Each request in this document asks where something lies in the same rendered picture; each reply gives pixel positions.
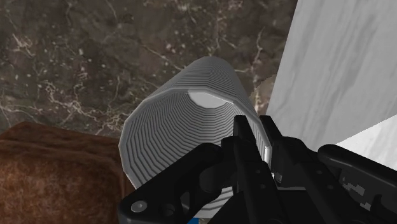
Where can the brown textured rounded block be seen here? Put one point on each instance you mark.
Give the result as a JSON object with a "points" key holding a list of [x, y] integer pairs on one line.
{"points": [[55, 176]]}

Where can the white marble counter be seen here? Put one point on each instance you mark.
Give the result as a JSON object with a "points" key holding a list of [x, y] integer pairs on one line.
{"points": [[335, 68]]}

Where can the small blue object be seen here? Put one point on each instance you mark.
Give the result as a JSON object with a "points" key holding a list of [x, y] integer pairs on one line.
{"points": [[193, 221]]}

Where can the grey ribbed cup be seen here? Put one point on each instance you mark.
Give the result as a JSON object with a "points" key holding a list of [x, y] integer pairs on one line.
{"points": [[173, 133]]}

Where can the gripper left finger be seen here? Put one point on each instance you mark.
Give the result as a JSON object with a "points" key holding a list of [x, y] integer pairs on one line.
{"points": [[173, 183]]}

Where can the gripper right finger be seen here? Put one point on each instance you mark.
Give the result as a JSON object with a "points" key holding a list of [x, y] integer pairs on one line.
{"points": [[347, 173]]}

